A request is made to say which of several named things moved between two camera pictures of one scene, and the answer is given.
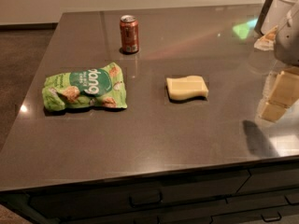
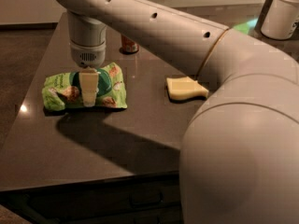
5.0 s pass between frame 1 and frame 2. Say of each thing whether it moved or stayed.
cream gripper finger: moved
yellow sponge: stayed
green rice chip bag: stayed
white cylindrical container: stayed
